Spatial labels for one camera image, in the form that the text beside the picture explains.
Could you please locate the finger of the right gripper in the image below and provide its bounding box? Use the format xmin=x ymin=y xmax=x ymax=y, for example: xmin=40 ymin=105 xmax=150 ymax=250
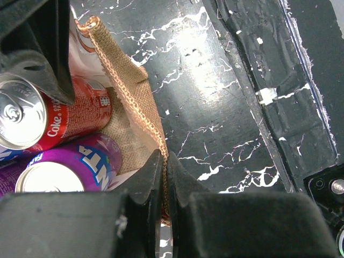
xmin=1 ymin=0 xmax=75 ymax=105

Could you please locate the brown canvas tote bag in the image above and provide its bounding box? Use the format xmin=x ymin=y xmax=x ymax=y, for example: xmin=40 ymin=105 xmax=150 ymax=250
xmin=69 ymin=8 xmax=171 ymax=226

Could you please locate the red soda can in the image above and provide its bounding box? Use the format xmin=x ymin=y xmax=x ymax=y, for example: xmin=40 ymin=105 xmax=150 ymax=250
xmin=1 ymin=74 xmax=112 ymax=152

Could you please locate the purple soda can front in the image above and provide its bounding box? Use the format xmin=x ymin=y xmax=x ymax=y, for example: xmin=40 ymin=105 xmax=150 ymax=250
xmin=1 ymin=133 xmax=122 ymax=196

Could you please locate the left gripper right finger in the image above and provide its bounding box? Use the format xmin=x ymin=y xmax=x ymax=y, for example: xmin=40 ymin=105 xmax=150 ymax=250
xmin=167 ymin=153 xmax=339 ymax=257

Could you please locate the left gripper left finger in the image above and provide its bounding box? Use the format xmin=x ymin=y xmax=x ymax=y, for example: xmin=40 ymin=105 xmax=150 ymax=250
xmin=1 ymin=150 xmax=164 ymax=257

